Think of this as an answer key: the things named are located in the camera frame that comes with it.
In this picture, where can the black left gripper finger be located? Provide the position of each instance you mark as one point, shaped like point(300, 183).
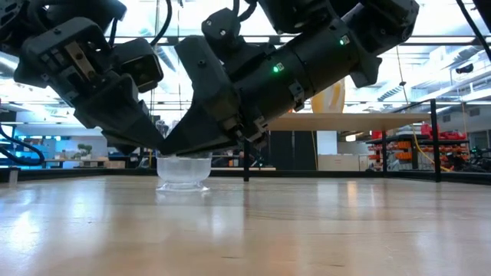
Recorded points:
point(122, 111)
point(128, 147)

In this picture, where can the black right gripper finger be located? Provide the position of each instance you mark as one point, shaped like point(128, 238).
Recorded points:
point(251, 132)
point(207, 115)

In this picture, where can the small clear glass cup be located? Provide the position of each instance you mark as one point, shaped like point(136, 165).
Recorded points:
point(184, 170)

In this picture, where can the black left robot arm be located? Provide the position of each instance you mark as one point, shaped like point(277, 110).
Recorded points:
point(76, 9)

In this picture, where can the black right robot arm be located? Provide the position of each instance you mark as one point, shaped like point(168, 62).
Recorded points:
point(333, 61)

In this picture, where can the wooden shelf with black legs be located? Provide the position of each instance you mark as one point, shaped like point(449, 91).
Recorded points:
point(345, 122)

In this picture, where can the potted green plant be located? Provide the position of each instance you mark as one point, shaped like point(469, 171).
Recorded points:
point(84, 150)

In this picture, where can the cardboard box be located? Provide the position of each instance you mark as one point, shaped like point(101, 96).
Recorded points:
point(341, 163)

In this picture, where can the rack with orange bins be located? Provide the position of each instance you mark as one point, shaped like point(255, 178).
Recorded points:
point(445, 136)

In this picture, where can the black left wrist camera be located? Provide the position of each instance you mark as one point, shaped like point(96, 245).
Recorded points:
point(138, 63)

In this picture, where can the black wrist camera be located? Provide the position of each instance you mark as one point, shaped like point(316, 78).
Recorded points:
point(226, 34)
point(138, 63)

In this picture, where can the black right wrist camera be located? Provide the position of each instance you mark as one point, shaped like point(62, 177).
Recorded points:
point(226, 34)

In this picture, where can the black aluminium table frame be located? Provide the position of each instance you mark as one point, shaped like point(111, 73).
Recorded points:
point(326, 173)

